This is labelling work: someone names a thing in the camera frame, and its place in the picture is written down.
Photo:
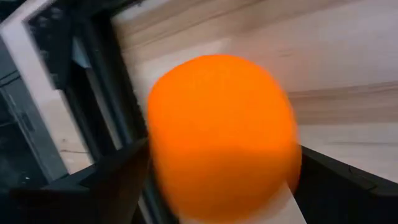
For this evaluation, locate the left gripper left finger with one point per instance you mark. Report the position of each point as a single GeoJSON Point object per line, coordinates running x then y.
{"type": "Point", "coordinates": [121, 186]}

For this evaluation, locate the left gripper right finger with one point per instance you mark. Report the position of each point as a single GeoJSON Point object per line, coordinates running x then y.
{"type": "Point", "coordinates": [335, 193]}

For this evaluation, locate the orange fruit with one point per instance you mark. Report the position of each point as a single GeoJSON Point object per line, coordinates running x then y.
{"type": "Point", "coordinates": [224, 140]}

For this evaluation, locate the black aluminium table frame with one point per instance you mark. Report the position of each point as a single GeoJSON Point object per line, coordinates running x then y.
{"type": "Point", "coordinates": [102, 77]}

